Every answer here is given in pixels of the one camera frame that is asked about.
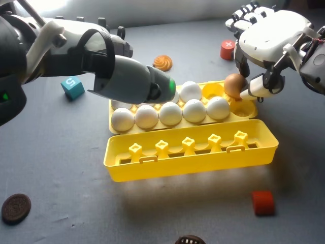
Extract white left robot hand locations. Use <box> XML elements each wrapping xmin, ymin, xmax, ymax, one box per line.
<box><xmin>43</xmin><ymin>16</ymin><xmax>179</xmax><ymax>105</ymax></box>

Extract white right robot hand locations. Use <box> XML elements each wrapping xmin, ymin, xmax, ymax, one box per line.
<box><xmin>225</xmin><ymin>2</ymin><xmax>321</xmax><ymax>103</ymax></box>

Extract brown toy egg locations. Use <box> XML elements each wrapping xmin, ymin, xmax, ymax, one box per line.
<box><xmin>223</xmin><ymin>73</ymin><xmax>247</xmax><ymax>99</ymax></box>

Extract yellow plastic egg box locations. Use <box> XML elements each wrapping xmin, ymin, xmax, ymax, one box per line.
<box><xmin>103</xmin><ymin>81</ymin><xmax>279</xmax><ymax>182</ymax></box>

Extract orange swirl cookie toy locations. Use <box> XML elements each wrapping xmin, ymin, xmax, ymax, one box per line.
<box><xmin>153</xmin><ymin>54</ymin><xmax>173</xmax><ymax>72</ymax></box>

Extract red cylinder with plus sign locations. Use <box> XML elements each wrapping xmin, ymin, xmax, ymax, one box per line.
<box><xmin>219</xmin><ymin>40</ymin><xmax>236</xmax><ymax>61</ymax></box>

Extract teal cube with number five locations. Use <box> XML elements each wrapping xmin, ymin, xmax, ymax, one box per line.
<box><xmin>60</xmin><ymin>75</ymin><xmax>85</xmax><ymax>101</ymax></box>

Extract grey table cloth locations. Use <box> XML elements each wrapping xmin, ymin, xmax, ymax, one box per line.
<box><xmin>0</xmin><ymin>19</ymin><xmax>325</xmax><ymax>244</ymax></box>

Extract red block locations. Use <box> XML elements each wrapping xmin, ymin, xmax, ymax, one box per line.
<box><xmin>251</xmin><ymin>191</ymin><xmax>276</xmax><ymax>217</ymax></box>

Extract chocolate sandwich cookie toy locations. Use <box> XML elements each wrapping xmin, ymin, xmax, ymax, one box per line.
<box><xmin>1</xmin><ymin>193</ymin><xmax>32</xmax><ymax>225</ymax></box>

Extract chocolate cake toy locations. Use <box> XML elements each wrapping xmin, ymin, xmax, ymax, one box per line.
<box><xmin>175</xmin><ymin>234</ymin><xmax>205</xmax><ymax>244</ymax></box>

